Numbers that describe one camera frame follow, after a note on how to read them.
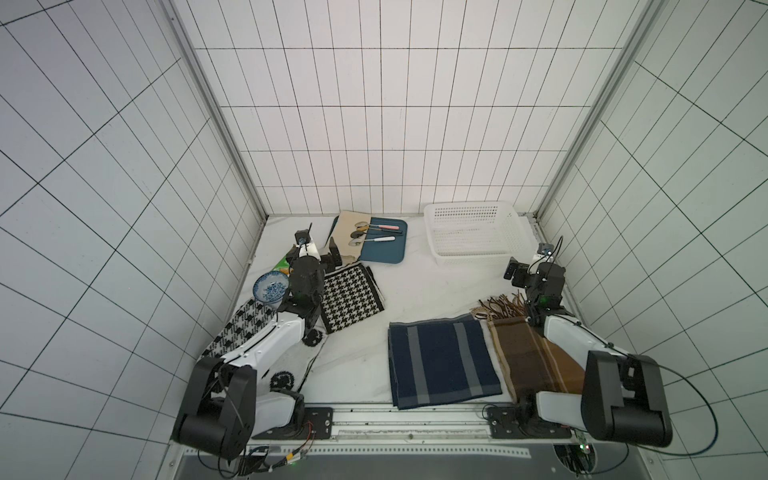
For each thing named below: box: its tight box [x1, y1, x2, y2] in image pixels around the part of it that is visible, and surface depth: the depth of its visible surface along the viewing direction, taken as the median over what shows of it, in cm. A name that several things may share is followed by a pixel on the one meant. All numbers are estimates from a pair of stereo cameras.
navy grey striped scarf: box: [388, 314, 503, 411], surface depth 83 cm
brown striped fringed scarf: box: [472, 292, 585, 404], surface depth 84 cm
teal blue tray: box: [359, 217, 408, 264], surface depth 113 cm
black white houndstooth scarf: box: [321, 263, 385, 334], surface depth 94 cm
